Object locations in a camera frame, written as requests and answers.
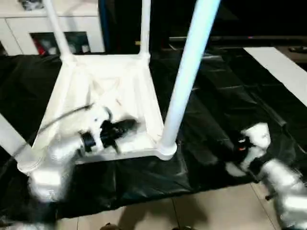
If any white plastic table top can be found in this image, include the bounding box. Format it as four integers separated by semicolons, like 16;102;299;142
16;54;178;175

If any black table mat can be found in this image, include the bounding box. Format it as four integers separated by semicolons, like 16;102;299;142
0;50;307;219

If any white flat board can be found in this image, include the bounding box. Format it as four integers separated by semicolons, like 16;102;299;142
243;46;307;107

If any blue curtain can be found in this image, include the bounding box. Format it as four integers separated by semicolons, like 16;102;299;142
98;0;108;52

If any brown side table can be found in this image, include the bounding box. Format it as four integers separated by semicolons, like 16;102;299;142
275;44;307;70

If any white glass-door cabinet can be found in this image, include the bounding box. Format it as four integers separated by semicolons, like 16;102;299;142
0;0;106;56

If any bag of black parts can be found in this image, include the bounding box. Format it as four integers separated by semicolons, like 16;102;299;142
20;0;45;12

